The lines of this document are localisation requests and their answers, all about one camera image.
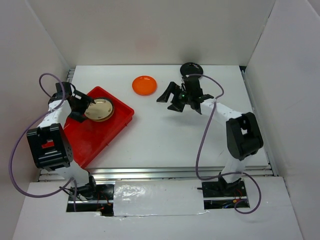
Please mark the aluminium rail front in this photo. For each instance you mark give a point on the aluminium rail front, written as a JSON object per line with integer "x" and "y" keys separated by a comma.
{"x": 118, "y": 174}

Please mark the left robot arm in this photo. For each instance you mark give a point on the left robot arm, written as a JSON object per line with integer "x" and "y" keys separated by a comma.
{"x": 48, "y": 142}

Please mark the red plastic bin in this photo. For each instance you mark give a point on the red plastic bin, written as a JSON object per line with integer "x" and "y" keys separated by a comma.
{"x": 89, "y": 138}

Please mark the blue white patterned plate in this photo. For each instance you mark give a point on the blue white patterned plate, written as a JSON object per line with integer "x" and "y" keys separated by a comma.
{"x": 107, "y": 108}

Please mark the black plate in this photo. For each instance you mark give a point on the black plate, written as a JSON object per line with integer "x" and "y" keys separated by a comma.
{"x": 190, "y": 68}

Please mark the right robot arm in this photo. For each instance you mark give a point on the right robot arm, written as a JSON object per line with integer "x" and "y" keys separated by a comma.
{"x": 243, "y": 135}

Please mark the yellow brown patterned plate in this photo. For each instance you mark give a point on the yellow brown patterned plate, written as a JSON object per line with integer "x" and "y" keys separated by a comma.
{"x": 104, "y": 119}

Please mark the beige plate with motifs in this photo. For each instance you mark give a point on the beige plate with motifs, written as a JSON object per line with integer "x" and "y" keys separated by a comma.
{"x": 93, "y": 110}

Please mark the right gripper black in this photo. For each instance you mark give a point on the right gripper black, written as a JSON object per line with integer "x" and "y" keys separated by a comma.
{"x": 174, "y": 88}

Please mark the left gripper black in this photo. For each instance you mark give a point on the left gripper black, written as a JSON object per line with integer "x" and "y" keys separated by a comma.
{"x": 85, "y": 101}

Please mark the white foil cover sheet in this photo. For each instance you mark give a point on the white foil cover sheet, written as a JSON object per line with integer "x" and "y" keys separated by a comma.
{"x": 158, "y": 198}

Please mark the orange plate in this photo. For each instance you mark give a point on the orange plate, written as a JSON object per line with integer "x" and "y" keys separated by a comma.
{"x": 144, "y": 85}

